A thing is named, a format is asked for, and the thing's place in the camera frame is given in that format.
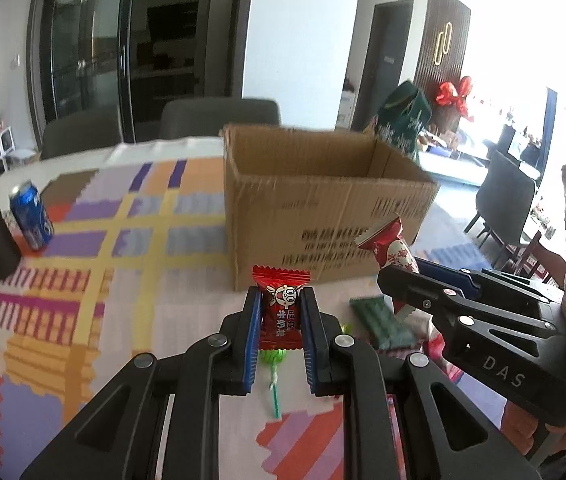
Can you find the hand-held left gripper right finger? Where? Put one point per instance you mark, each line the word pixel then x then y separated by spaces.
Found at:
pixel 309 340

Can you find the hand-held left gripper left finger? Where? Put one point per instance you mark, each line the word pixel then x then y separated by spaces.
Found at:
pixel 249 340

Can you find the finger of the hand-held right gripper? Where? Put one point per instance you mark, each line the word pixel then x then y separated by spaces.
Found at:
pixel 453 275
pixel 413 290

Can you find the red candy packet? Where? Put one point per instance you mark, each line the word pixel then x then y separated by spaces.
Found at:
pixel 280 310

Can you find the red and white snack packet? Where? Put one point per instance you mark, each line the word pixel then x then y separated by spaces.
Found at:
pixel 393 250

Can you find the pink snack packet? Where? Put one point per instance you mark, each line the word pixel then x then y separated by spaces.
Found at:
pixel 435 350

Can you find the brown cardboard box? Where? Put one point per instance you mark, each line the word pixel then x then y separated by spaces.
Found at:
pixel 288 210

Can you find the person's right hand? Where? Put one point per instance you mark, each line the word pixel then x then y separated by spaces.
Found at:
pixel 518 427

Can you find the green lollipop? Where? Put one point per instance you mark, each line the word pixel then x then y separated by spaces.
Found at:
pixel 270 358

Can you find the green snack packet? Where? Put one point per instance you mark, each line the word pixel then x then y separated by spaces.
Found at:
pixel 378 322

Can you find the wooden chair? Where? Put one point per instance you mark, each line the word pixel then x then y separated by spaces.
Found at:
pixel 528 260

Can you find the dark dining chair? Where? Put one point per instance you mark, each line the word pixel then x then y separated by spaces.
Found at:
pixel 503 195

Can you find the white low cabinet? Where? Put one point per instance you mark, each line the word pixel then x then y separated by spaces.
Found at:
pixel 453 167

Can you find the colourful patterned tablecloth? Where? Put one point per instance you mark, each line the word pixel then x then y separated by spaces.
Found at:
pixel 138 270

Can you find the clutter of small boxes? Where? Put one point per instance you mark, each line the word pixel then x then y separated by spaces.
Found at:
pixel 438 141

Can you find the green knitted bag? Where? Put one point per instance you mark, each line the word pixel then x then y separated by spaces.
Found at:
pixel 408 120

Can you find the red bow decoration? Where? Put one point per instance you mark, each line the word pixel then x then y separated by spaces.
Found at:
pixel 448 94

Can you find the grey upholstered chair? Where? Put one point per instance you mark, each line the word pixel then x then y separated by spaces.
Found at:
pixel 213 117
pixel 80 132

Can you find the dark interior door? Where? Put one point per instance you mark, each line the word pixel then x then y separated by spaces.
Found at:
pixel 383 60

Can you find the blue soda can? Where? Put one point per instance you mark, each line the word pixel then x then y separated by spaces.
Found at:
pixel 30 215

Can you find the white chair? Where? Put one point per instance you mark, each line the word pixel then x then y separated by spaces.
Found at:
pixel 5 142

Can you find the dark glass-door cabinet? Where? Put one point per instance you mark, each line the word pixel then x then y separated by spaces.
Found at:
pixel 88 50

